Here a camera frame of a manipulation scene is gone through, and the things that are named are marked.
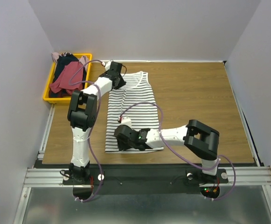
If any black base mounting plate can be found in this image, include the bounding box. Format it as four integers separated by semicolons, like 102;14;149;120
59;164;229;199

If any yellow plastic bin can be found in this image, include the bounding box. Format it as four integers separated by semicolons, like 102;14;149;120
43;53;93;104

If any black white striped tank top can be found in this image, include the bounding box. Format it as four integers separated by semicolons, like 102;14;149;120
105;71;159;154

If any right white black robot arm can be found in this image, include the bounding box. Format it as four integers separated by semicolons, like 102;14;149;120
114;119;220;182

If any pale pink tank top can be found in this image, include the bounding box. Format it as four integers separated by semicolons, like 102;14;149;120
51;52;89;72

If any dark navy tank top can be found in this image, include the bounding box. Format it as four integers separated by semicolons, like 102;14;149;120
49;52;89;98

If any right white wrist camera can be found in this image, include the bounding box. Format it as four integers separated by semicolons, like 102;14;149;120
118;116;132;128

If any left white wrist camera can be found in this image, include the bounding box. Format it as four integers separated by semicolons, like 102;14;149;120
101;60;113;70

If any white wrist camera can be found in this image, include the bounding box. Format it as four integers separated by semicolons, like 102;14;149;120
101;60;113;70
118;116;132;128

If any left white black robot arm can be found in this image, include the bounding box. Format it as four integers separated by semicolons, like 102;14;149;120
62;61;126;184

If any aluminium extrusion frame rail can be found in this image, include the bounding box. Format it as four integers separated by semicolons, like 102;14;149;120
11;104;74;224

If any maroon tank top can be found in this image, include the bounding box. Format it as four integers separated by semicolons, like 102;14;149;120
49;62;84;95

